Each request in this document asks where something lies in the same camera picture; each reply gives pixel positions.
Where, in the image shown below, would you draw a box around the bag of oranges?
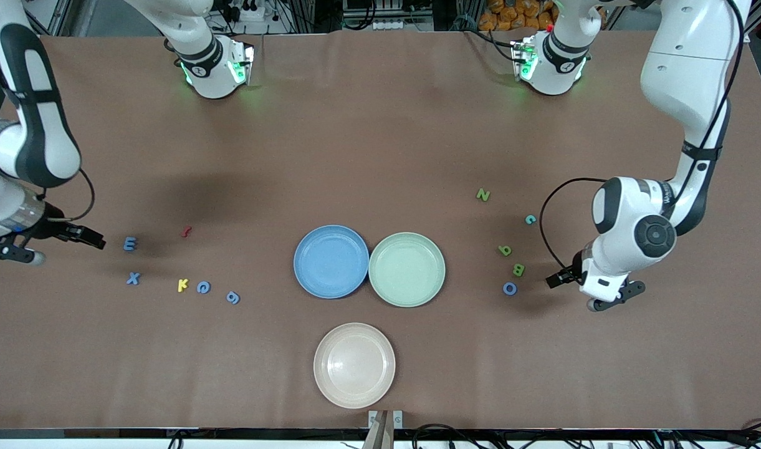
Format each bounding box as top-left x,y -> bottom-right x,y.
479,0 -> 557,32

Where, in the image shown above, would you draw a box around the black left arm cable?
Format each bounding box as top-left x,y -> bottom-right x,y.
539,0 -> 747,275

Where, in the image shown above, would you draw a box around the tan mounting bar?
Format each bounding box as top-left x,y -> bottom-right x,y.
363,410 -> 395,449

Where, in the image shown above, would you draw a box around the beige plate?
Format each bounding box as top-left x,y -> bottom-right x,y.
313,322 -> 396,409

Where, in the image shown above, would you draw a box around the green plate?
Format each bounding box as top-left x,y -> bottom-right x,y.
368,232 -> 446,307

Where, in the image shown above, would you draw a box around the brown table mat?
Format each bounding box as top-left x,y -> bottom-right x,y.
0,28 -> 761,431

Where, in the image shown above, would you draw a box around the metal table edge bracket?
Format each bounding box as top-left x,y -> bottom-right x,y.
368,410 -> 404,430

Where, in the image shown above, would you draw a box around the blue plate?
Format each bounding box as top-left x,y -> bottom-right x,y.
294,224 -> 370,299

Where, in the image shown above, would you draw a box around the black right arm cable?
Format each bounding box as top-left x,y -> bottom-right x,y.
0,0 -> 96,223

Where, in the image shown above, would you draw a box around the black floor cables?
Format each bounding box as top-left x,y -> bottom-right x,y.
411,424 -> 481,449

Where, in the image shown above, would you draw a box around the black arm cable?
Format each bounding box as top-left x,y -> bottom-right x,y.
539,0 -> 747,275
0,0 -> 96,223

